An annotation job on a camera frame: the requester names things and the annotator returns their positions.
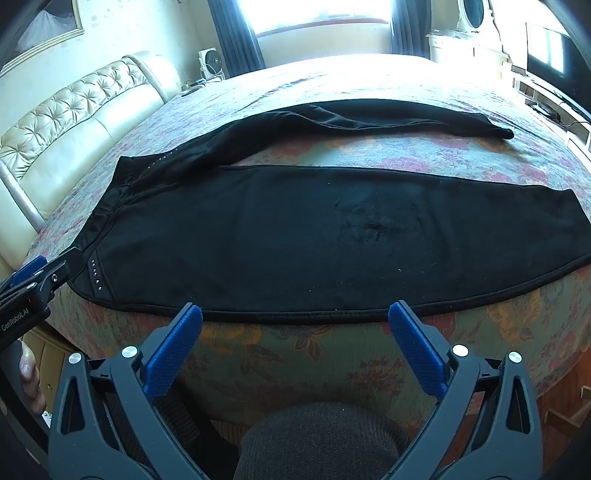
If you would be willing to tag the black pants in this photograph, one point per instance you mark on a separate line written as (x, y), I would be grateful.
(302, 244)

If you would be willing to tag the oval white framed mirror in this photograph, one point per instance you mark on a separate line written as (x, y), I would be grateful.
(472, 15)

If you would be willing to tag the dark blue left curtain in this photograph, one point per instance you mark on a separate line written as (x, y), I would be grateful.
(239, 45)

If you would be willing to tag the dark knit cap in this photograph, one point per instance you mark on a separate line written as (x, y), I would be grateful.
(321, 441)

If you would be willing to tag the black flat television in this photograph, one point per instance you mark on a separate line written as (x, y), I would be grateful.
(553, 57)

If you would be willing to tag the dark blue curtain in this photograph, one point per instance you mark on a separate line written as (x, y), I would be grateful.
(411, 21)
(239, 45)

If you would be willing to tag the dark blue right curtain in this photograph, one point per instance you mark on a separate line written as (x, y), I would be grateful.
(411, 21)

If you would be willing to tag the cream tufted leather headboard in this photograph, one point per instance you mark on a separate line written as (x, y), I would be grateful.
(51, 148)

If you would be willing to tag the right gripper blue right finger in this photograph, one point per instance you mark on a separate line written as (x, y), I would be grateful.
(424, 348)

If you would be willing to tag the framed wall picture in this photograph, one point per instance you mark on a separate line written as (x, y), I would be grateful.
(57, 22)

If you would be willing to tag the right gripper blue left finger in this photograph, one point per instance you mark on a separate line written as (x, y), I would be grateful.
(165, 350)

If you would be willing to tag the person's left hand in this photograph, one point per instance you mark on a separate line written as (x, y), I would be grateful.
(31, 381)

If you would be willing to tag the white tv stand shelf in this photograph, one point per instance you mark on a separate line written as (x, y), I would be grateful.
(571, 121)

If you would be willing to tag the white dresser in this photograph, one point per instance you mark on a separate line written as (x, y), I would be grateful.
(455, 48)

